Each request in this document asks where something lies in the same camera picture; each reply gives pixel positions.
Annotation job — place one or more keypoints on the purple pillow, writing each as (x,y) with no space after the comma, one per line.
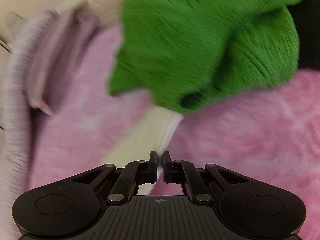
(62,55)

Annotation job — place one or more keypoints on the pink floral blanket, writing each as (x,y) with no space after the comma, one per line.
(250,130)

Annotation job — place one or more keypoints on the grey striped quilt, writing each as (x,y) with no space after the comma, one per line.
(15,105)

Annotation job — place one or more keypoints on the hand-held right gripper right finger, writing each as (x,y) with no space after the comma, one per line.
(167,172)

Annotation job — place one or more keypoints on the cream knit sweater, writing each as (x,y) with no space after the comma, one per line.
(147,135)

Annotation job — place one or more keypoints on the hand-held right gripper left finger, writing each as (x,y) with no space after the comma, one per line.
(152,172)

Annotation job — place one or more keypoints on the green knit sweater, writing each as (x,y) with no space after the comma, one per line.
(187,42)

